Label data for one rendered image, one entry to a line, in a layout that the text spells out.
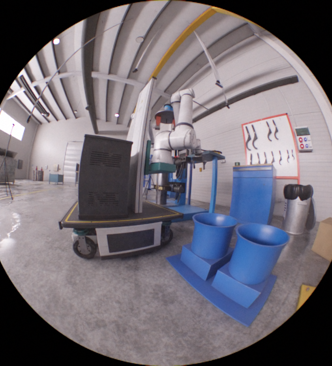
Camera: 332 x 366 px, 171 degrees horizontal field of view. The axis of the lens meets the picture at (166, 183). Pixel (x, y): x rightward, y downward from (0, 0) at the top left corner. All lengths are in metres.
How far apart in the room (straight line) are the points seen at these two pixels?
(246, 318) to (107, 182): 1.05
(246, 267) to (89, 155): 0.98
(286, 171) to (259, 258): 2.56
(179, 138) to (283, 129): 2.82
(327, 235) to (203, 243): 1.30
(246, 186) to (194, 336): 1.82
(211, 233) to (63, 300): 0.86
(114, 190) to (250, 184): 1.76
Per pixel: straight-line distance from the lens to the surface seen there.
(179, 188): 1.82
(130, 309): 0.63
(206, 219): 0.84
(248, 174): 1.90
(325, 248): 1.52
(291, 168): 2.96
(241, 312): 0.69
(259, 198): 1.82
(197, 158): 1.29
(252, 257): 0.53
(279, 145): 3.10
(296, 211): 1.84
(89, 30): 5.76
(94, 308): 0.66
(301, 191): 1.79
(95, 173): 0.71
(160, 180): 2.16
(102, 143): 0.75
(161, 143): 0.87
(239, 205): 1.95
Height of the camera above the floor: 0.57
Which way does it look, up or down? level
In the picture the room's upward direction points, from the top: 4 degrees clockwise
